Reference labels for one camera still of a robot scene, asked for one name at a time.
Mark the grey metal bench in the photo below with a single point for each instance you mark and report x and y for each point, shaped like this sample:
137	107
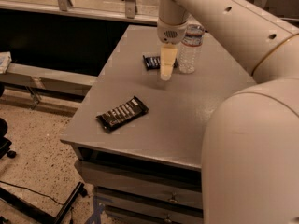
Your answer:
42	81

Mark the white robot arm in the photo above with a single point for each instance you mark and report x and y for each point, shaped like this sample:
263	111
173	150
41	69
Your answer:
250	149

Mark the grey drawer cabinet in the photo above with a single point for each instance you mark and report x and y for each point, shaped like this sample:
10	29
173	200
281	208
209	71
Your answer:
140	191

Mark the black floor stand frame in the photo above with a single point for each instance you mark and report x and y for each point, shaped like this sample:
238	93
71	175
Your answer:
39	215

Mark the blue rxbar blueberry wrapper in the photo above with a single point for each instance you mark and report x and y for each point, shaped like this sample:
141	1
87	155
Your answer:
152	62

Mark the metal window railing frame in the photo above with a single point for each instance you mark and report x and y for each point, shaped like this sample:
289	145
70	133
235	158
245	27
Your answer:
135	11

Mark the black rxbar chocolate wrapper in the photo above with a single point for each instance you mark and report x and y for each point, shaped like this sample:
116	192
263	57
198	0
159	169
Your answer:
117	117

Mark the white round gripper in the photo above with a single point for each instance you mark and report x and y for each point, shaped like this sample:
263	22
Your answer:
170	33

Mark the clear plastic water bottle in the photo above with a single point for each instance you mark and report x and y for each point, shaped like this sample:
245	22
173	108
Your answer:
190	47

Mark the black office chair base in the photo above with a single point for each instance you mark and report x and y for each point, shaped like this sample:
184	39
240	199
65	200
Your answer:
4	142

